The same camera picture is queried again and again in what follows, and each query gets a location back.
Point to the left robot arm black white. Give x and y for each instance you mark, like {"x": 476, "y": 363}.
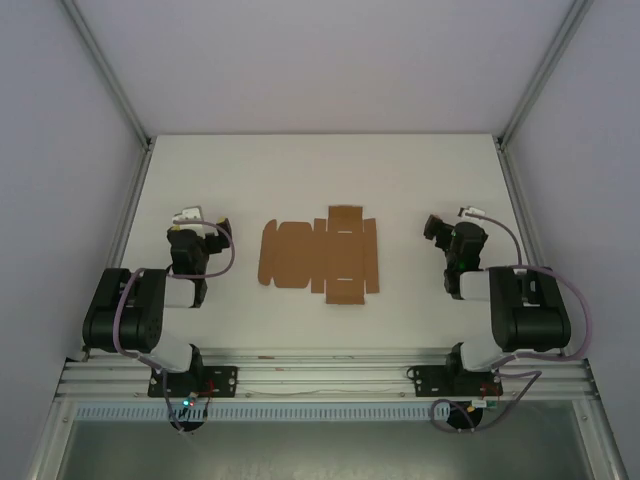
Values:
{"x": 125, "y": 310}

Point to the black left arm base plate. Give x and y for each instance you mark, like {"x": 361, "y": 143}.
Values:
{"x": 225, "y": 380}

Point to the brown cardboard box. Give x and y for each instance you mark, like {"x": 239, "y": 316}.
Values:
{"x": 320, "y": 255}

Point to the aluminium frame post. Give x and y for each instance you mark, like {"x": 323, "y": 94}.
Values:
{"x": 107, "y": 75}
{"x": 542, "y": 70}

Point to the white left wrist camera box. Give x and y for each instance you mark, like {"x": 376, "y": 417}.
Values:
{"x": 187, "y": 216}

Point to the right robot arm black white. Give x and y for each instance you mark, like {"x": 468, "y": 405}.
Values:
{"x": 530, "y": 320}

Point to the grey metal sheet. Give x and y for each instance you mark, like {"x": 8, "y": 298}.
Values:
{"x": 325, "y": 450}

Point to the small brown cardboard scrap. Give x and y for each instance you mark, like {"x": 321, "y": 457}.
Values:
{"x": 265, "y": 357}

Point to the aluminium mounting rail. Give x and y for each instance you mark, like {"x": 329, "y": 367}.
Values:
{"x": 325, "y": 375}

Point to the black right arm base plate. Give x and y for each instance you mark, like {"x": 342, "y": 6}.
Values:
{"x": 425, "y": 380}

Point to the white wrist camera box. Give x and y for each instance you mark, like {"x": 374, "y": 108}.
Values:
{"x": 471, "y": 211}
{"x": 187, "y": 216}

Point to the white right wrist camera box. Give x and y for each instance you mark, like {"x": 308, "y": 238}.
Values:
{"x": 471, "y": 211}

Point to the aluminium table side rail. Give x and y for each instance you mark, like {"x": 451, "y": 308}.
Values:
{"x": 127, "y": 200}
{"x": 515, "y": 200}

